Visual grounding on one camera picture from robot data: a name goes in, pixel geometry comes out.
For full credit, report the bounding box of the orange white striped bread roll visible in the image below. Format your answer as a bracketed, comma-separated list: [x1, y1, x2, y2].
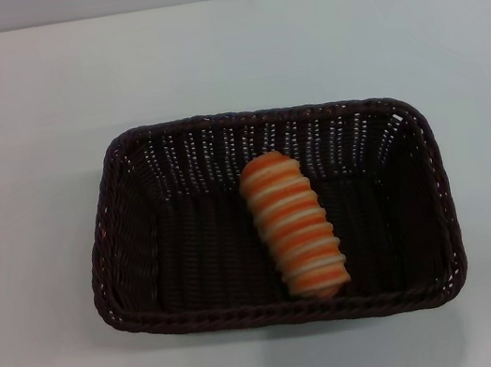
[233, 140, 356, 310]

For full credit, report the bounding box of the dark brown woven basket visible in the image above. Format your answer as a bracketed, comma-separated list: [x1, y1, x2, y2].
[64, 73, 476, 367]

